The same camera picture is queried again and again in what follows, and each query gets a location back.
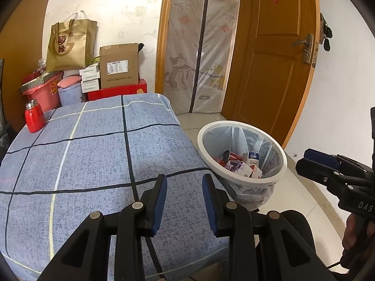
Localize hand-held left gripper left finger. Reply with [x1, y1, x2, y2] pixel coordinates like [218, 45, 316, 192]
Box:
[37, 174, 168, 281]

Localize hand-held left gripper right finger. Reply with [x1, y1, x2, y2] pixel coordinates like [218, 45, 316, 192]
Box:
[202, 174, 336, 281]

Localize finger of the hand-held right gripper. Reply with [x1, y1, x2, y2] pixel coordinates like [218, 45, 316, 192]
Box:
[304, 149, 375, 174]
[295, 157, 358, 194]

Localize white round waste bin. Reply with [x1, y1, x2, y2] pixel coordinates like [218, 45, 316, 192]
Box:
[197, 120, 288, 208]

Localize purple carton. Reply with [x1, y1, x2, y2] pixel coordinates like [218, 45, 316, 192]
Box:
[225, 160, 254, 178]

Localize red drink can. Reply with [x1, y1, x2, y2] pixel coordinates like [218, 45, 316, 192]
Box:
[213, 152, 245, 164]

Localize clear plastic bin liner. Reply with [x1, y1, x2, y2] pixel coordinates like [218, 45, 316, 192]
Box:
[202, 124, 283, 211]

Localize person's right hand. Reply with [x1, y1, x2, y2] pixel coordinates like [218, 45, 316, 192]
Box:
[342, 213, 365, 252]

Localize panelled wooden door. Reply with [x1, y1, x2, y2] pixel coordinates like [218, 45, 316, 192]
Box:
[221, 0, 321, 150]

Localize dark hanging keys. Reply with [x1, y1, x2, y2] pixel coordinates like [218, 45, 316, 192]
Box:
[320, 12, 334, 52]

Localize red gift box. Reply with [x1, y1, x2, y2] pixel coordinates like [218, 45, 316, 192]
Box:
[87, 79, 147, 101]

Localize brown cardboard box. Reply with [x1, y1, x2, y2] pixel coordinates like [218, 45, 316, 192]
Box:
[99, 43, 140, 89]

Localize lavender round container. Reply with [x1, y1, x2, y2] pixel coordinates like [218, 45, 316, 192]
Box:
[58, 83, 83, 106]

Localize red thermos bottle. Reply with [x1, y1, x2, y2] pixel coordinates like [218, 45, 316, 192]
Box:
[24, 100, 46, 133]

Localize pink cushion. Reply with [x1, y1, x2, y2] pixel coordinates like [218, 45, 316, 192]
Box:
[57, 76, 81, 88]

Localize pink plastic tub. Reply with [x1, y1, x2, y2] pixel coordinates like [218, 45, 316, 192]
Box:
[22, 73, 62, 113]

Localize printed transparent door curtain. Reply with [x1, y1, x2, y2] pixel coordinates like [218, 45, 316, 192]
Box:
[162, 0, 242, 115]

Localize striped flat box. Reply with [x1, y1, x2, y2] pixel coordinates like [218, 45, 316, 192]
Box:
[20, 72, 63, 92]

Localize gold paper gift bag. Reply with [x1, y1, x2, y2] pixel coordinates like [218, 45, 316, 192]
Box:
[46, 19, 98, 73]

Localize grey quilted chair cushion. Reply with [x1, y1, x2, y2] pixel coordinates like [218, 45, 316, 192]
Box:
[0, 59, 5, 129]

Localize white plastic bag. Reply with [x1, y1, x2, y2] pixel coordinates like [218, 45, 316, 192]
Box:
[67, 10, 88, 22]

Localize plain wooden door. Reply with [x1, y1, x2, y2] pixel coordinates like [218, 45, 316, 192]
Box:
[0, 0, 56, 77]

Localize brass door handle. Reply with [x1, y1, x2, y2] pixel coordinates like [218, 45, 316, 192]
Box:
[292, 33, 318, 65]

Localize wooden door frame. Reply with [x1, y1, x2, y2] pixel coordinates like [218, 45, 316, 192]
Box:
[155, 0, 176, 94]

